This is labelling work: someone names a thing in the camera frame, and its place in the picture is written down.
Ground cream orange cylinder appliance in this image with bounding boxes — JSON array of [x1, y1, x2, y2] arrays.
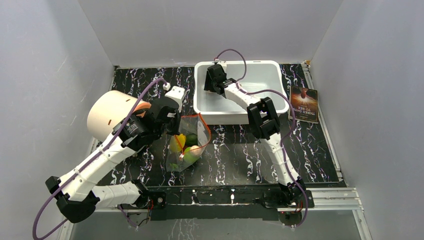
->
[[87, 90, 137, 142]]

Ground dark purple mangosteen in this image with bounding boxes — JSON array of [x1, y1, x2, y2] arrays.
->
[[166, 161, 180, 172]]

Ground clear orange-zip bag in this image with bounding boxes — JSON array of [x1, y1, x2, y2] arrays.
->
[[165, 113, 211, 172]]

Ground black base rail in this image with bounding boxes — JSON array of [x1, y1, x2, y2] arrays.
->
[[129, 180, 312, 222]]

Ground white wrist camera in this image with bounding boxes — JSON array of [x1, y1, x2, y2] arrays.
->
[[213, 58, 227, 72], [165, 86, 186, 113]]

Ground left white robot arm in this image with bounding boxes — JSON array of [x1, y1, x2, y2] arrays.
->
[[45, 96, 182, 223]]

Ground white plastic bin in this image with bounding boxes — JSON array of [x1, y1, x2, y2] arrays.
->
[[193, 60, 290, 125]]

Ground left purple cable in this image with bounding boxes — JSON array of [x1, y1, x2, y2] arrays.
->
[[32, 77, 168, 240]]

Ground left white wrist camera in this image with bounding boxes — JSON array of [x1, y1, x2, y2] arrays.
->
[[165, 86, 186, 113]]

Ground dark cover book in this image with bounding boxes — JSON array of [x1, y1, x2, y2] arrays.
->
[[289, 85, 319, 124]]

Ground green wrinkled fruit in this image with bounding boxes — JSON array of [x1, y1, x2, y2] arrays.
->
[[182, 147, 199, 165]]

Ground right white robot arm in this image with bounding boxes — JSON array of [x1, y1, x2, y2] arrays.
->
[[204, 63, 309, 209]]

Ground green avocado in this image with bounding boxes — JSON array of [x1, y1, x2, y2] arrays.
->
[[185, 133, 198, 147]]

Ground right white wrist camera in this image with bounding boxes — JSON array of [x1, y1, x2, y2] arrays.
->
[[213, 58, 227, 72]]

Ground garlic bulb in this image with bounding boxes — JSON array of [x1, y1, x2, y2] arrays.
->
[[189, 145, 203, 156]]

